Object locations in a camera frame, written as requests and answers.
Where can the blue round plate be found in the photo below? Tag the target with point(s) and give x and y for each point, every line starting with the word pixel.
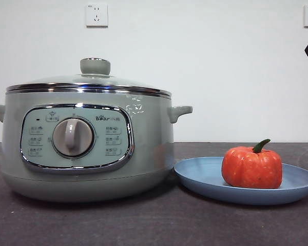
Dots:
pixel 200 176

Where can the pale green electric steamer pot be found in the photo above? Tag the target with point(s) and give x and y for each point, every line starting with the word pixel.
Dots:
pixel 149 143

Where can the orange pumpkin with green stem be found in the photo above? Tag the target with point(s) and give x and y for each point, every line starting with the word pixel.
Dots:
pixel 251 169

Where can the glass lid with green knob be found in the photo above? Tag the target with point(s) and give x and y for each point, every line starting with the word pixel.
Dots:
pixel 95 67

